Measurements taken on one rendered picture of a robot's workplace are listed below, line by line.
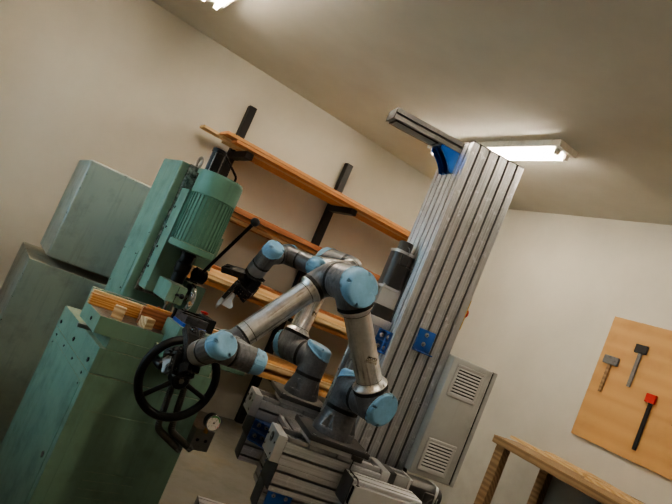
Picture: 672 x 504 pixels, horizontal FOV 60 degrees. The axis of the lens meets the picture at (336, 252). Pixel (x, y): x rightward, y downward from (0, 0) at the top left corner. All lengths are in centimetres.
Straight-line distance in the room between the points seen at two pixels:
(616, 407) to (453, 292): 244
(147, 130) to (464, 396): 311
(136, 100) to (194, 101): 42
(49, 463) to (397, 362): 123
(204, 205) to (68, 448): 93
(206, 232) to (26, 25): 266
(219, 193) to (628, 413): 325
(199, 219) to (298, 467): 93
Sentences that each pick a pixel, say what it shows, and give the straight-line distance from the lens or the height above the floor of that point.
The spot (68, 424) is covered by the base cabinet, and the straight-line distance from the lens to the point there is 217.
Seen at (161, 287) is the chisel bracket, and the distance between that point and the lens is 230.
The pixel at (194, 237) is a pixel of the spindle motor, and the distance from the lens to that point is 219.
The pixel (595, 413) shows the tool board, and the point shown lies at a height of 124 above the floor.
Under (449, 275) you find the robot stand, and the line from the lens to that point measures 233.
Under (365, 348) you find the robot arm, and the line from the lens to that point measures 184.
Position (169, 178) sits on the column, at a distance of 246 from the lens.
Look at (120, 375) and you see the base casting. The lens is 215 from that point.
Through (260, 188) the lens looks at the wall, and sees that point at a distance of 484.
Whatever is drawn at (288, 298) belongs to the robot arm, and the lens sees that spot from 182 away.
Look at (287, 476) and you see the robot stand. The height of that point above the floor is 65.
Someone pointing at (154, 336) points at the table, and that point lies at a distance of 213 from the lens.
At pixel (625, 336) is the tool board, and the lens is 466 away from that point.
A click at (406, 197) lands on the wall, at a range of 559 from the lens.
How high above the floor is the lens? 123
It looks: 5 degrees up
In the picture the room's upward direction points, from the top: 23 degrees clockwise
